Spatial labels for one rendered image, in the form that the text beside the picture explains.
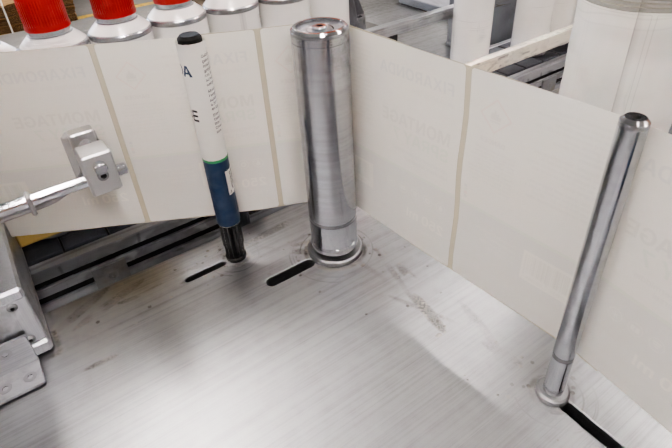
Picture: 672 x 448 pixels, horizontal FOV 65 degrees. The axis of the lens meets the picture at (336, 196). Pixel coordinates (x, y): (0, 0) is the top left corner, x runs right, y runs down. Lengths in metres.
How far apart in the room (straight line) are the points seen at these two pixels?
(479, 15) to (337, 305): 0.45
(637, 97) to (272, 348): 0.31
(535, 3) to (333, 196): 0.51
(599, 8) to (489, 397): 0.27
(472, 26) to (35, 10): 0.49
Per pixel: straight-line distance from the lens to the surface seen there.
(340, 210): 0.40
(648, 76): 0.43
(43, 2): 0.47
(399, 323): 0.39
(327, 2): 0.56
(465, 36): 0.73
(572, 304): 0.30
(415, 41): 1.04
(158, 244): 0.53
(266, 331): 0.39
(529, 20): 0.82
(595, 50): 0.43
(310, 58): 0.34
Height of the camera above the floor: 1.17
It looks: 35 degrees down
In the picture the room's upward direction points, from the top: 4 degrees counter-clockwise
